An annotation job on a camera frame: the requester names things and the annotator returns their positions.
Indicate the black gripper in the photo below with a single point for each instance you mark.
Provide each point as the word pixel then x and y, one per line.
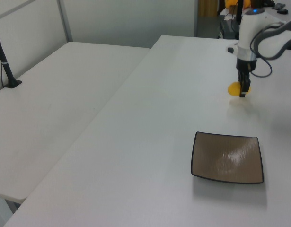
pixel 246 64

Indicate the yellow potato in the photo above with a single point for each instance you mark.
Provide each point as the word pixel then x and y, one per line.
pixel 233 89

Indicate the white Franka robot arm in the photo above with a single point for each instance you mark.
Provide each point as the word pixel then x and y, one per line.
pixel 246 30

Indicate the brown square ceramic plate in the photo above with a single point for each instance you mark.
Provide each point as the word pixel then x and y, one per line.
pixel 226 157

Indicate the black vertical background pole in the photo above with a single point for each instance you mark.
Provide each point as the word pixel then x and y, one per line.
pixel 240 11

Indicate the yellow background object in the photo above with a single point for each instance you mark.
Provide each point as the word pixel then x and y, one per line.
pixel 230 2

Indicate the small black desk item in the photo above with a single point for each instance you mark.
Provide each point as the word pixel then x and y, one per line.
pixel 283 11

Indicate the yellow wooden panel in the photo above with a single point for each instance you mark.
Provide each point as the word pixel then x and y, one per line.
pixel 206 8

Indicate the flat black desk item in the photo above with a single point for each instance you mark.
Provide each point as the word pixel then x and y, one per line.
pixel 279 6

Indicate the black camera stand pole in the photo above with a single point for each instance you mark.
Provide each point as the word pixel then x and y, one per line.
pixel 4 62

